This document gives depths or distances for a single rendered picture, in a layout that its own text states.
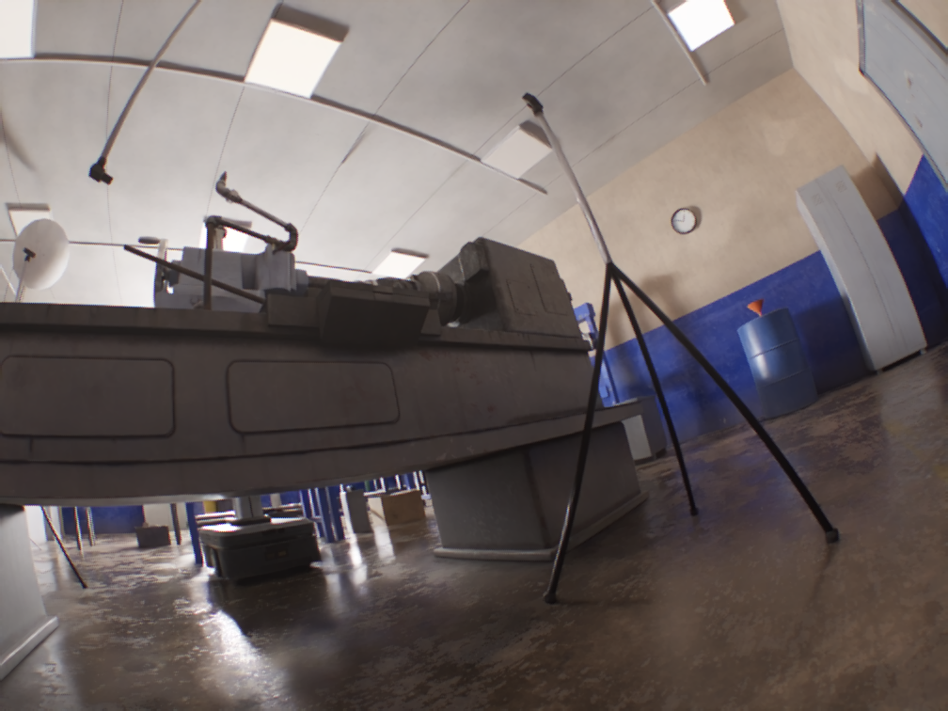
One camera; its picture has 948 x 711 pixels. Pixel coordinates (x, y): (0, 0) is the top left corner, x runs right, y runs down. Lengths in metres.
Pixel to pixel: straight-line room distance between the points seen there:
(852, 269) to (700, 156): 2.28
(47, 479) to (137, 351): 0.38
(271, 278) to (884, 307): 4.23
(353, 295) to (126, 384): 0.60
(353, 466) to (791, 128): 5.10
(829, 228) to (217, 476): 4.28
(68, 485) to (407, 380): 0.91
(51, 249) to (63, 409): 3.95
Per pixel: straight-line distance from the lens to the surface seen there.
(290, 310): 1.03
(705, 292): 4.63
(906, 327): 4.09
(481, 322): 1.67
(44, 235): 4.87
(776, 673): 0.59
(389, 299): 1.05
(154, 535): 4.83
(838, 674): 0.57
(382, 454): 0.87
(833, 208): 4.20
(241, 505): 2.25
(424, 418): 1.15
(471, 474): 1.52
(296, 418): 0.98
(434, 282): 1.62
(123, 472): 0.78
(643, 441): 3.42
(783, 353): 3.73
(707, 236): 4.77
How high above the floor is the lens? 0.37
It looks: 16 degrees up
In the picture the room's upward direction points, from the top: 13 degrees counter-clockwise
